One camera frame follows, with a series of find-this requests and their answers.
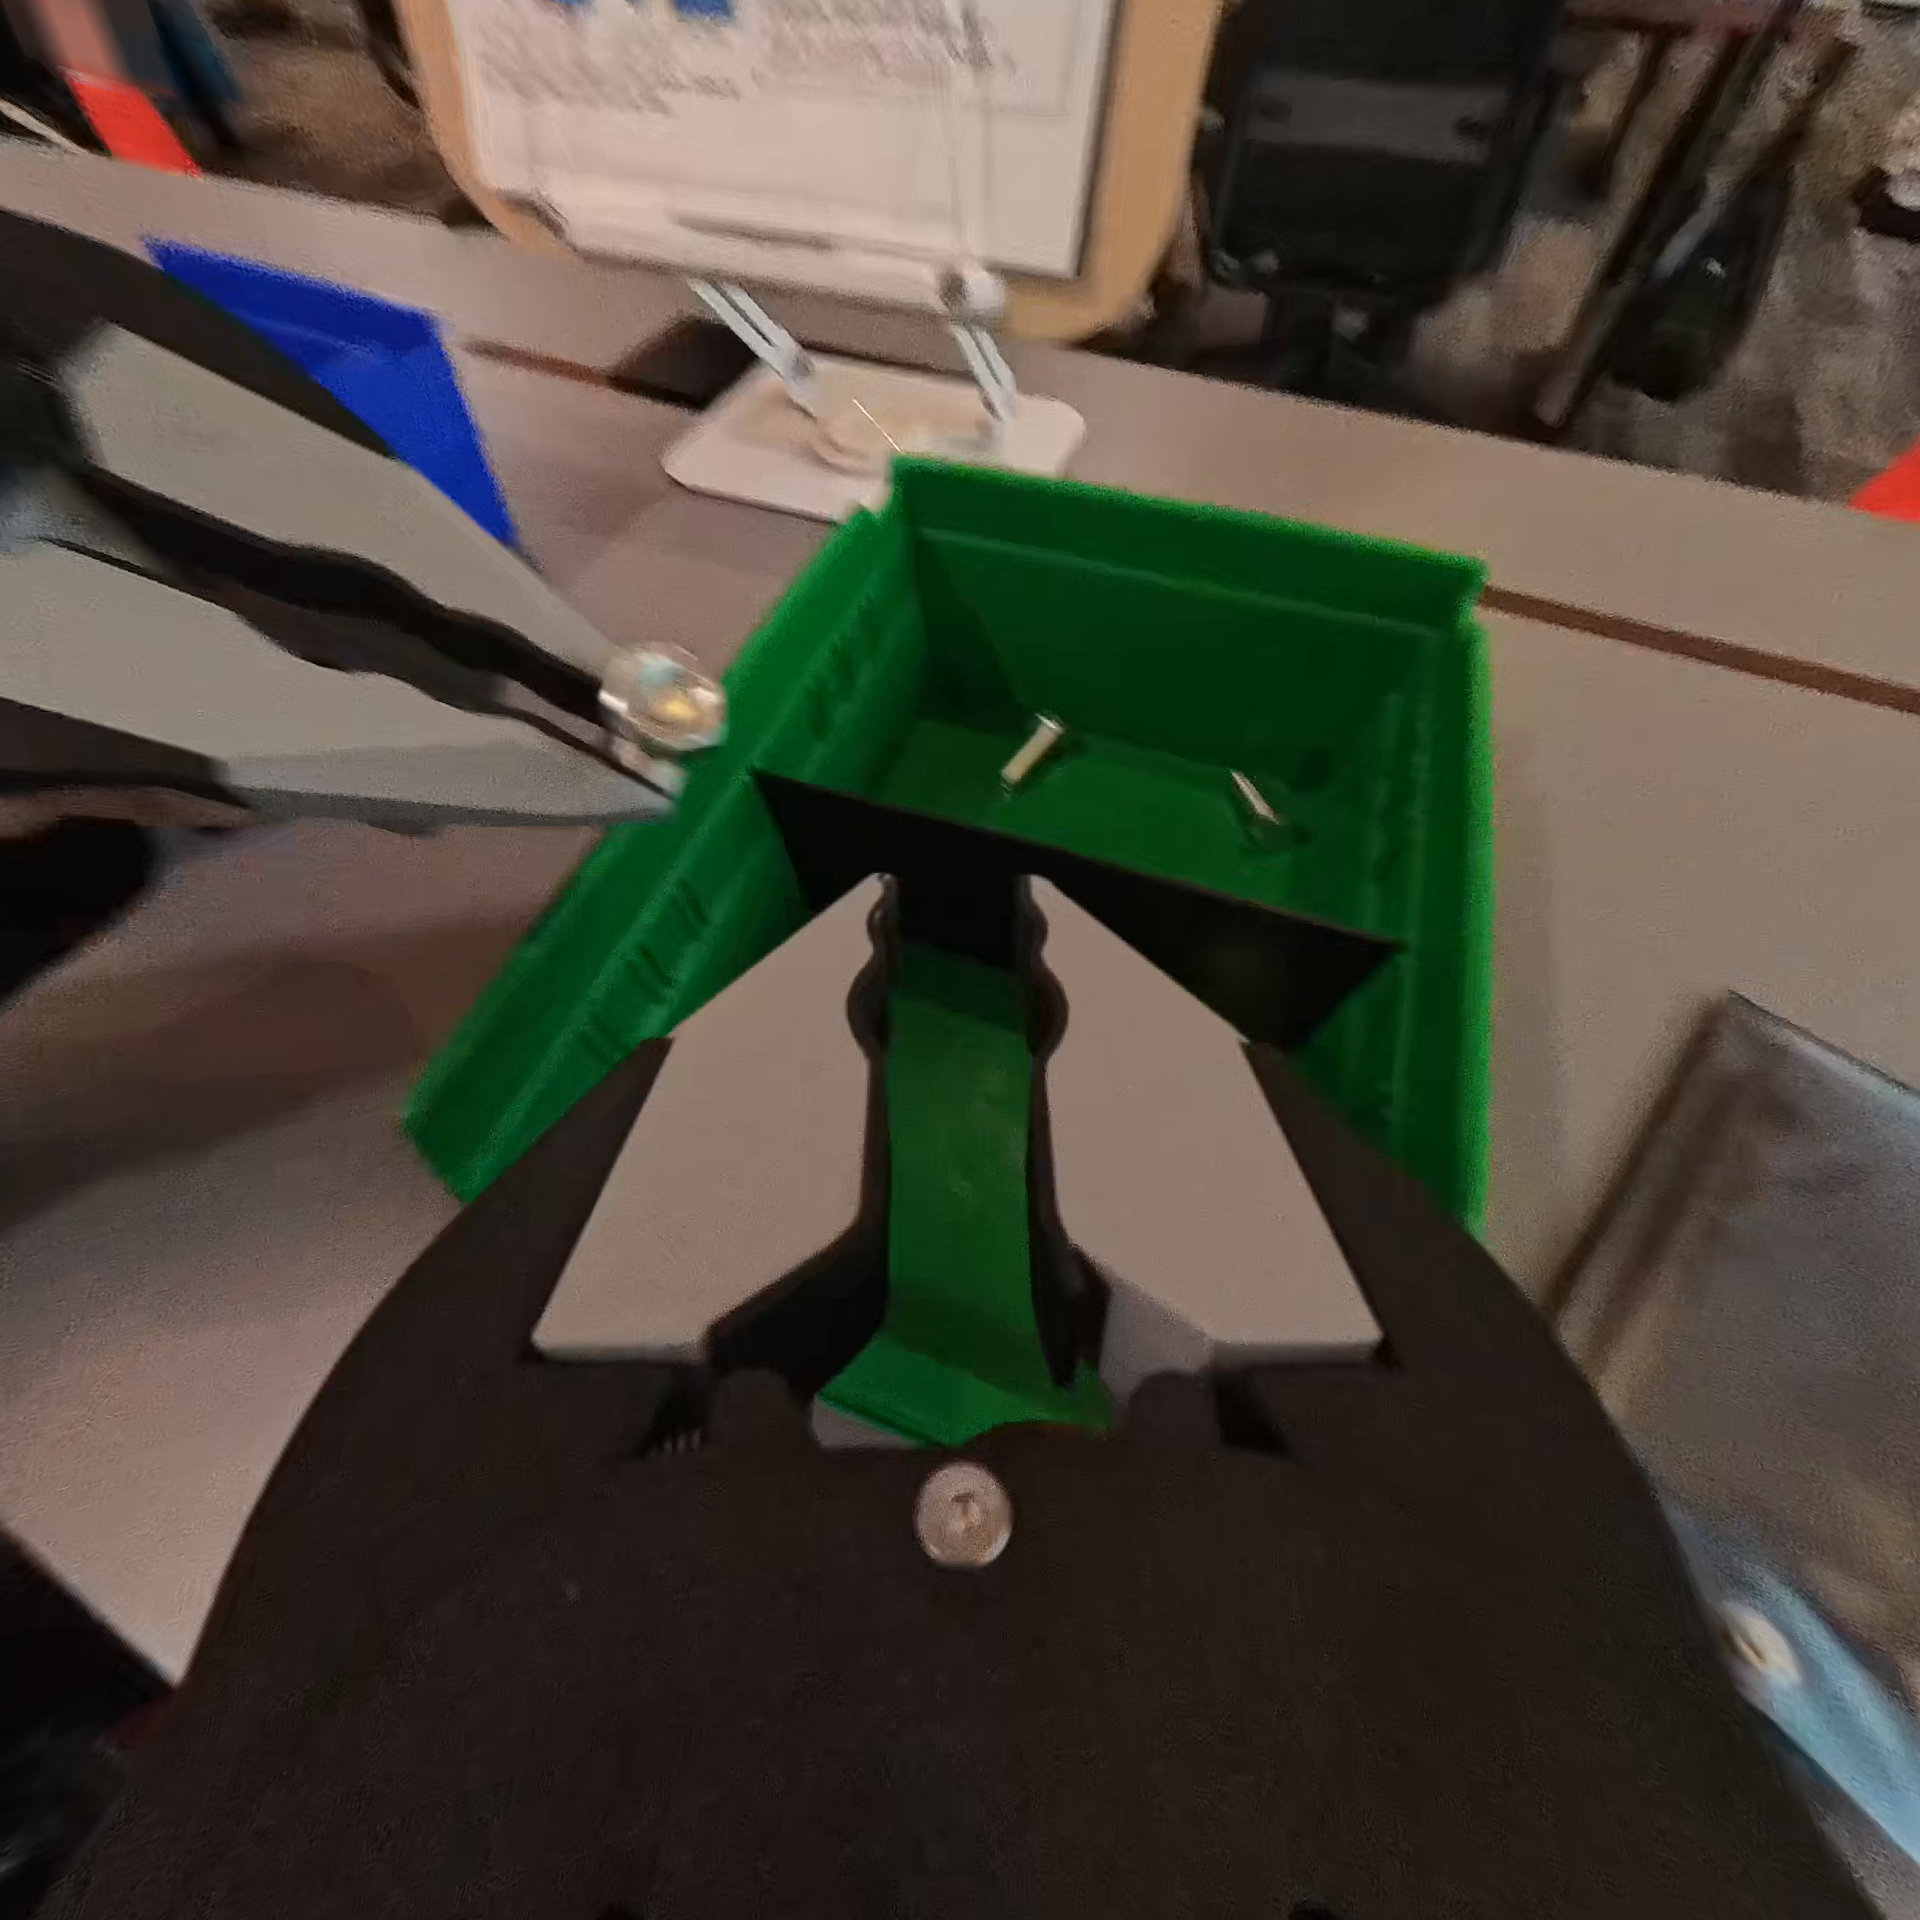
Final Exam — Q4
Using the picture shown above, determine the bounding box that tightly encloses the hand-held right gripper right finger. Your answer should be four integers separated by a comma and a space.
1018, 879, 1385, 1390

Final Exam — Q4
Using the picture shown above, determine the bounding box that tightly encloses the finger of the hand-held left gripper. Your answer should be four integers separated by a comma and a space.
0, 511, 677, 837
48, 320, 625, 736

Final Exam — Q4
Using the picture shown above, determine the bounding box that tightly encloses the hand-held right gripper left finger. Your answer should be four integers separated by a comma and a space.
527, 879, 896, 1405

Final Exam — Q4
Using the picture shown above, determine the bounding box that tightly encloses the blue plastic bin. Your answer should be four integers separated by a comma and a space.
142, 239, 519, 550

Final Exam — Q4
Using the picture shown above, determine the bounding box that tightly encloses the steel hex nut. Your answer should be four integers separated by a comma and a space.
596, 667, 729, 755

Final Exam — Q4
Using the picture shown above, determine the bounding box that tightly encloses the green plastic bin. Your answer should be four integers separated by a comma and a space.
401, 458, 1495, 1442

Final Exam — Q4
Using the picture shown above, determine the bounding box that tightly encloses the orange traffic cone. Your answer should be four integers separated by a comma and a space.
60, 67, 202, 175

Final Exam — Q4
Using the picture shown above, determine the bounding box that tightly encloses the printed instruction sheet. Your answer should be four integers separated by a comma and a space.
450, 0, 1120, 280

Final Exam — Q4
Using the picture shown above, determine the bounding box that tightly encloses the black bag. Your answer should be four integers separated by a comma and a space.
1620, 165, 1801, 408

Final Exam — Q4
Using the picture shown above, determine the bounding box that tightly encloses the black office chair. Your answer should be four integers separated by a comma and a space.
1199, 0, 1577, 394

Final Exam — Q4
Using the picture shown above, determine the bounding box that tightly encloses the dark desk cable cover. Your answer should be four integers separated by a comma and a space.
463, 322, 735, 410

